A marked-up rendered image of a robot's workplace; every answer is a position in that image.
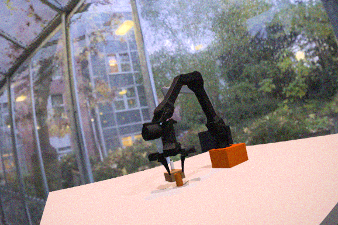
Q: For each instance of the orange cylinder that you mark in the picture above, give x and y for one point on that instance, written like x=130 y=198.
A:
x=178 y=179

